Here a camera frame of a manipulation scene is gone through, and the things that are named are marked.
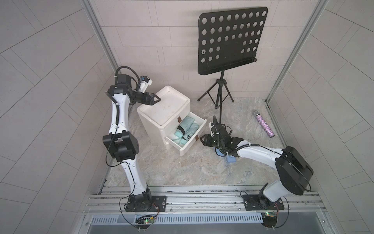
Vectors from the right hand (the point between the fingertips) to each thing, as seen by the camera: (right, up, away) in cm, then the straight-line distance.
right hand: (200, 139), depth 86 cm
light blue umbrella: (+18, -11, -1) cm, 21 cm away
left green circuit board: (-27, -35, -16) cm, 48 cm away
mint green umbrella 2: (-7, +3, -2) cm, 8 cm away
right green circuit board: (+32, -33, -18) cm, 49 cm away
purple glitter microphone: (+44, +9, +14) cm, 47 cm away
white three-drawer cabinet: (-17, +11, -10) cm, 22 cm away
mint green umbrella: (-10, +7, +1) cm, 13 cm away
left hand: (-26, +26, -2) cm, 37 cm away
